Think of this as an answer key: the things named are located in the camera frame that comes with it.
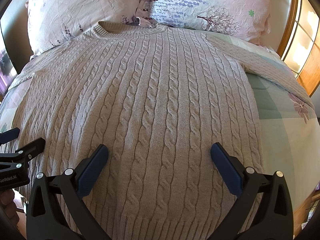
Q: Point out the pink floral right pillow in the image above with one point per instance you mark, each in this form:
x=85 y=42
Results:
x=247 y=20

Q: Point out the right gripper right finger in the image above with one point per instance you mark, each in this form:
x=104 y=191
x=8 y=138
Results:
x=274 y=217

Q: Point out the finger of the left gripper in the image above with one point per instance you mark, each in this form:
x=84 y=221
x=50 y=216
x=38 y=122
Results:
x=29 y=152
x=9 y=135

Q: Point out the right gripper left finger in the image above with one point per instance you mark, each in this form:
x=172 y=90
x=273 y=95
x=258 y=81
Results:
x=56 y=209

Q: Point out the pastel patchwork bed sheet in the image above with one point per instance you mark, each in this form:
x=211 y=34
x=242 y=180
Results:
x=282 y=129

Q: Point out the pink floral left pillow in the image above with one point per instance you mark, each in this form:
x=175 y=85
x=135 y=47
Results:
x=54 y=22

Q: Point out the pink floral pillow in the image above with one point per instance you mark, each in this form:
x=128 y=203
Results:
x=247 y=20
x=54 y=22

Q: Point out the person's left hand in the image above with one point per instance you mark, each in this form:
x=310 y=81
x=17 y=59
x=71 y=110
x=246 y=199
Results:
x=9 y=206

